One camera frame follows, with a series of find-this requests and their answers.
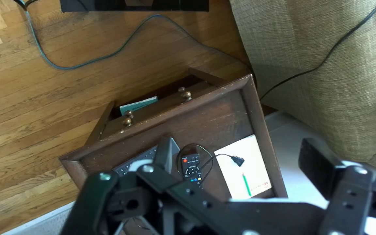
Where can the long black remote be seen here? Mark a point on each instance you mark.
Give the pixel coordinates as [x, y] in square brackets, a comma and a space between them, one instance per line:
[131, 165]

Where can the small black remote colored buttons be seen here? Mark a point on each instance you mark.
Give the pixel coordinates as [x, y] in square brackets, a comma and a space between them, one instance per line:
[192, 168]

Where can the olive fabric couch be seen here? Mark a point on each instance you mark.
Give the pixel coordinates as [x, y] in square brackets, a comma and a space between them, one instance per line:
[319, 43]

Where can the green pen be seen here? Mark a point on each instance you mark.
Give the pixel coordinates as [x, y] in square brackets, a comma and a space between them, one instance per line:
[246, 184]

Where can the dark wooden nightstand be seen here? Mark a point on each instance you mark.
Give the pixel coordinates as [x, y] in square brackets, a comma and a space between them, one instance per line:
[215, 122]

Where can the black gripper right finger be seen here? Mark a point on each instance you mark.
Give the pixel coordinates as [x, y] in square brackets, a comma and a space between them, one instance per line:
[353, 196]

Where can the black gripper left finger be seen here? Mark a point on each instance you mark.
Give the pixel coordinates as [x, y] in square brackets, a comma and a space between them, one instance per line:
[97, 196]

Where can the black flat slab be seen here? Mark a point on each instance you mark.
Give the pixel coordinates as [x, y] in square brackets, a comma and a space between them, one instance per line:
[131, 6]

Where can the white notepad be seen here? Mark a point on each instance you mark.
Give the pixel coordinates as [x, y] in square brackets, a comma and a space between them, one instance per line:
[241, 161]

